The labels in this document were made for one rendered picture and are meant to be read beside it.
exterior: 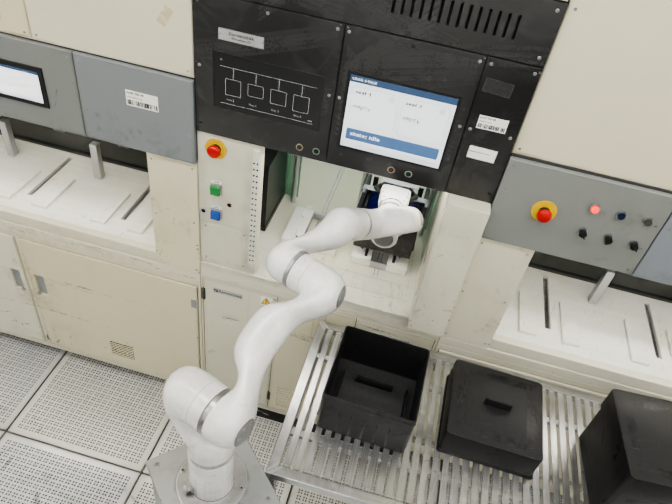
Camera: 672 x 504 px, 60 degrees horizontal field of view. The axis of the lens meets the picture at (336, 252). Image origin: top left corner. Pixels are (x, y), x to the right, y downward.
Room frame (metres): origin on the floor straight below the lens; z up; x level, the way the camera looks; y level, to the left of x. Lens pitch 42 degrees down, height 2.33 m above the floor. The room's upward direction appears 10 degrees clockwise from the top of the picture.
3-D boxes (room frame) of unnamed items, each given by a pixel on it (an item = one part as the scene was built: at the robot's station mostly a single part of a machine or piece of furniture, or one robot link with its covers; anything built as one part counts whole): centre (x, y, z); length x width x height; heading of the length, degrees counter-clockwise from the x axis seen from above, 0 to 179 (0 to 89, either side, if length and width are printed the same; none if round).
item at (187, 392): (0.76, 0.25, 1.07); 0.19 x 0.12 x 0.24; 62
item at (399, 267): (1.69, -0.17, 0.89); 0.22 x 0.21 x 0.04; 173
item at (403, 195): (1.58, -0.16, 1.20); 0.11 x 0.10 x 0.07; 174
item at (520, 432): (1.08, -0.57, 0.83); 0.29 x 0.29 x 0.13; 82
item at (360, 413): (1.08, -0.19, 0.85); 0.28 x 0.28 x 0.17; 81
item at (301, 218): (1.73, 0.10, 0.89); 0.22 x 0.21 x 0.04; 173
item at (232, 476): (0.74, 0.22, 0.85); 0.19 x 0.19 x 0.18
